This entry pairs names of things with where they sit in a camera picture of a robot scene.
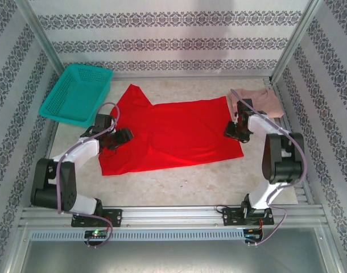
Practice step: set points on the aluminium side rail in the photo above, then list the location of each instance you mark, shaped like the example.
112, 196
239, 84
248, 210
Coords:
288, 120
49, 139

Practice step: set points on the red bear print t-shirt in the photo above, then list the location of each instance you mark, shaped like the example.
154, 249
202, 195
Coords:
176, 136

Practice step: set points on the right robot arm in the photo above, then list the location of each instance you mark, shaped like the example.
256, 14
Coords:
264, 125

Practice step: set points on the folded pink t-shirt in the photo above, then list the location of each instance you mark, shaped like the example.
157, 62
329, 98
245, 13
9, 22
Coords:
270, 99

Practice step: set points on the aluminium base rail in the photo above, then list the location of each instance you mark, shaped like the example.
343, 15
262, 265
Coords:
173, 213

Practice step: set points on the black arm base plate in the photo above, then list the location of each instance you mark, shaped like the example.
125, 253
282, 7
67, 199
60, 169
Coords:
113, 217
230, 217

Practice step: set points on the small circuit board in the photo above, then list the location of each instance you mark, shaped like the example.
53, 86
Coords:
96, 233
251, 234

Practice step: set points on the aluminium back beam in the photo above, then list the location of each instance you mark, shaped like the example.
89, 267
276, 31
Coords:
190, 77

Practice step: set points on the teal plastic basket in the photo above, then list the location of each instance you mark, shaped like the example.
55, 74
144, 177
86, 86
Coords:
71, 96

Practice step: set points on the grey metal panel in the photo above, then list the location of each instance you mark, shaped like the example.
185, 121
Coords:
173, 258

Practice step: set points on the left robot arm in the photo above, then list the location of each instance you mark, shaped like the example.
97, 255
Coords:
76, 149

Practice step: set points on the aluminium frame post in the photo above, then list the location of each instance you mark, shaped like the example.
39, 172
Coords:
295, 42
38, 34

